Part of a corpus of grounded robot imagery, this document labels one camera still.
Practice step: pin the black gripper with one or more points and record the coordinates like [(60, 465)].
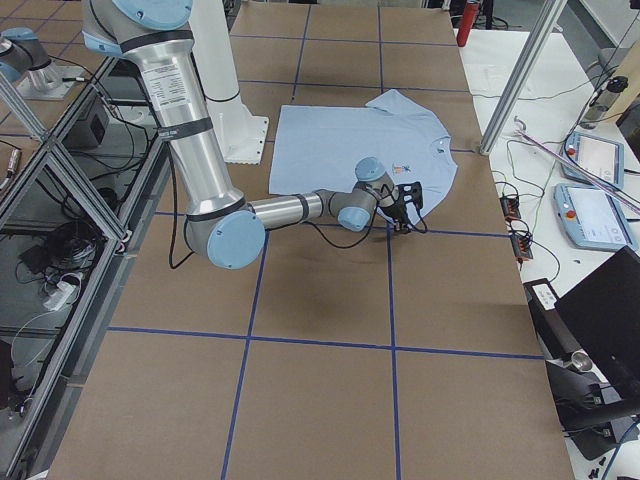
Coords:
[(394, 210)]

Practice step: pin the light blue t-shirt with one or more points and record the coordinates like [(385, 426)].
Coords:
[(318, 147)]

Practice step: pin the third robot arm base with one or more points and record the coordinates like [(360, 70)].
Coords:
[(24, 60)]

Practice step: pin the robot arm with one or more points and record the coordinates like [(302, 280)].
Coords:
[(221, 224)]

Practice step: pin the orange terminal block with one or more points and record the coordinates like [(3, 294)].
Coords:
[(510, 207), (521, 245)]

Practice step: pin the near teach pendant tablet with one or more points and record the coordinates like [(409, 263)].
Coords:
[(592, 219)]

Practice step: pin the teach pendant tablet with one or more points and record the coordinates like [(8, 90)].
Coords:
[(592, 219), (602, 157)]

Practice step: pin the black box with label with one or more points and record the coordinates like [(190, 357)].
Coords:
[(541, 300)]

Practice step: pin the far teach pendant tablet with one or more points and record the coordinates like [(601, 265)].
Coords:
[(602, 157)]

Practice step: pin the white reacher grabber stick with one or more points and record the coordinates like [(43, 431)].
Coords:
[(607, 187)]

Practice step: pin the black laptop computer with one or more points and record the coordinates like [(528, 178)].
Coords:
[(602, 313)]

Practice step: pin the red cylinder bottle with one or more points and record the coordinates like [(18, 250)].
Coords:
[(467, 21)]

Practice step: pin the white power strip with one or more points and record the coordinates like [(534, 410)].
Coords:
[(63, 294)]

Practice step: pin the aluminium frame post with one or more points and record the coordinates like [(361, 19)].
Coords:
[(534, 44)]

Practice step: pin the aluminium cage frame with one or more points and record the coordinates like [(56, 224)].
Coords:
[(80, 178)]

